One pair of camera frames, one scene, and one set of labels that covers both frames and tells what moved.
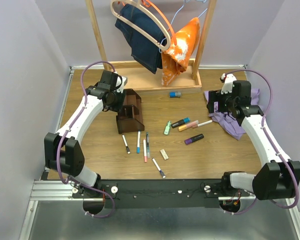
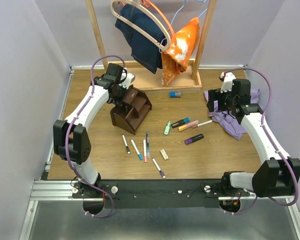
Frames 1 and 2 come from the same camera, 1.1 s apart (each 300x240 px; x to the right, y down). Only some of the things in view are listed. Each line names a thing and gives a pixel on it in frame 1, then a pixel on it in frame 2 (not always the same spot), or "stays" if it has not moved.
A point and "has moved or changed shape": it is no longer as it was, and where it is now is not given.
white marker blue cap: x=138 y=142 -> x=139 y=155
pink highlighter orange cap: x=184 y=126 stays
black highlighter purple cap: x=190 y=140 stays
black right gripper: x=216 y=96 stays
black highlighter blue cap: x=180 y=122 stays
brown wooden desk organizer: x=129 y=117 has moved or changed shape
